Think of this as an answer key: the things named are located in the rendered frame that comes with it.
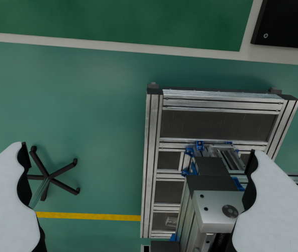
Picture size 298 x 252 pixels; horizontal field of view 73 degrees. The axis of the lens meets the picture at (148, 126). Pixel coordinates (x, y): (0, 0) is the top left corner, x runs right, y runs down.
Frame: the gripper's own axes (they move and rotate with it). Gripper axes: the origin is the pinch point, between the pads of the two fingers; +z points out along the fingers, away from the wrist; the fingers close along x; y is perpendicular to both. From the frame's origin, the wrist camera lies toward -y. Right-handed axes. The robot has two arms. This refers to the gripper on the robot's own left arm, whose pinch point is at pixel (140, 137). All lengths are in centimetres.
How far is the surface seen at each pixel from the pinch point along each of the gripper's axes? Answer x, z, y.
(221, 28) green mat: 17.4, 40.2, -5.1
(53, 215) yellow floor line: -78, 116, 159
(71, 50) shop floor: -42, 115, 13
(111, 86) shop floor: -20, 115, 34
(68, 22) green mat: -17.0, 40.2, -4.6
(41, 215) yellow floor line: -89, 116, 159
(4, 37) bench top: -32, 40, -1
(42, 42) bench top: -23.7, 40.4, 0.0
